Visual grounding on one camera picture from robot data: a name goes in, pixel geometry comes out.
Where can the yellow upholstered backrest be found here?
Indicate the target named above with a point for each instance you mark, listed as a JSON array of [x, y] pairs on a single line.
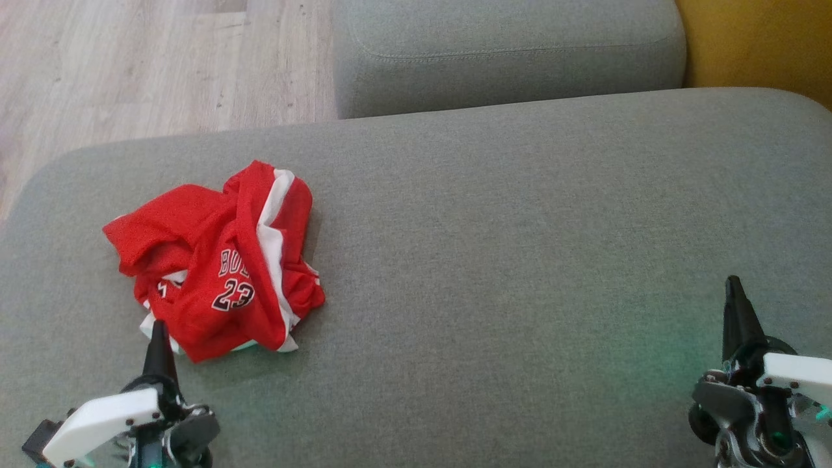
[[760, 45]]

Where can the large grey sofa seat cushion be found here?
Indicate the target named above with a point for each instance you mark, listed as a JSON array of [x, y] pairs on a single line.
[[520, 273]]

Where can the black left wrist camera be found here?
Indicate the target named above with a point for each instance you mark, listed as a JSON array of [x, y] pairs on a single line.
[[40, 443]]

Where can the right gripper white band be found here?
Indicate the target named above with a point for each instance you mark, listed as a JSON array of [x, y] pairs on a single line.
[[793, 377]]

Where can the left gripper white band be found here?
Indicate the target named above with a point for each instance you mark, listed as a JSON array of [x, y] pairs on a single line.
[[104, 422]]

